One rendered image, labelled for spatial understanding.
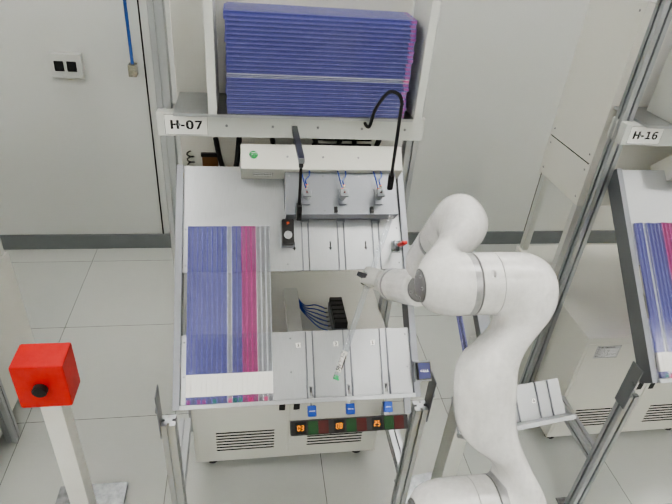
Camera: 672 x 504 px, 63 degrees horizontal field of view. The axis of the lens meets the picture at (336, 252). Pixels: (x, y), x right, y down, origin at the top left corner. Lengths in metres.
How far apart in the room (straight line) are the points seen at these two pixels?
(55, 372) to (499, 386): 1.23
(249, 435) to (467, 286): 1.48
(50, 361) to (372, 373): 0.90
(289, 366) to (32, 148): 2.28
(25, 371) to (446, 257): 1.25
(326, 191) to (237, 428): 0.98
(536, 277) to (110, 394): 2.14
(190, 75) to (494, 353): 1.24
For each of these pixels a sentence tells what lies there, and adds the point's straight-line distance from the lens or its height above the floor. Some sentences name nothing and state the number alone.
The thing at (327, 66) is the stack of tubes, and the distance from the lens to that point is 1.57.
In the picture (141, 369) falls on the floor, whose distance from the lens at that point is 2.77.
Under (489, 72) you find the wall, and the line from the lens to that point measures 3.40.
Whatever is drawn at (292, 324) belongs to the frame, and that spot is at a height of 0.66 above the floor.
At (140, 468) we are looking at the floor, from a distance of 2.41.
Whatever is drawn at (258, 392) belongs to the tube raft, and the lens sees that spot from 1.58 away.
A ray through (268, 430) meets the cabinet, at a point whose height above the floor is 0.22.
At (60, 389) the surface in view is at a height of 0.69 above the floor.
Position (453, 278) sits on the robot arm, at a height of 1.45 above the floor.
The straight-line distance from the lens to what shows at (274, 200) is 1.69.
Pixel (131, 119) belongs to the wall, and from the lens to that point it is 3.26.
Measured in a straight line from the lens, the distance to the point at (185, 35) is 1.74.
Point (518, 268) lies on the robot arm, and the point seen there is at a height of 1.46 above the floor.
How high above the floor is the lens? 1.91
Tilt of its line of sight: 33 degrees down
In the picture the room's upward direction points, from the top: 5 degrees clockwise
